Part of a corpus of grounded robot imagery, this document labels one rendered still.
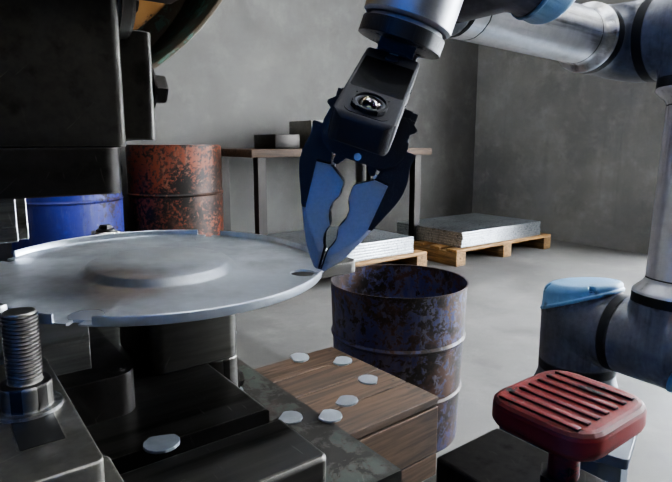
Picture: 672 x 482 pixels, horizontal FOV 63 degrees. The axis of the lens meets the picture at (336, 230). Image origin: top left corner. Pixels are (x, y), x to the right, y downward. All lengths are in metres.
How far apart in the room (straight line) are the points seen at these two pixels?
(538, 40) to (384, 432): 0.78
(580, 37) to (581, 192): 4.53
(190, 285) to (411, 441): 0.86
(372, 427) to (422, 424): 0.15
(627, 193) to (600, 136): 0.54
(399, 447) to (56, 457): 0.98
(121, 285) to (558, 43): 0.60
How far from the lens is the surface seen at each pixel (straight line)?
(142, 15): 0.87
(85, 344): 0.43
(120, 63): 0.42
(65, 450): 0.30
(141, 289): 0.45
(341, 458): 0.47
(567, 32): 0.79
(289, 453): 0.36
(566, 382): 0.34
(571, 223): 5.38
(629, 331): 0.87
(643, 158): 5.08
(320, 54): 4.67
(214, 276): 0.47
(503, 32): 0.71
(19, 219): 0.47
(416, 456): 1.27
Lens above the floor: 0.89
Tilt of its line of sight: 9 degrees down
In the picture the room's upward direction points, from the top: straight up
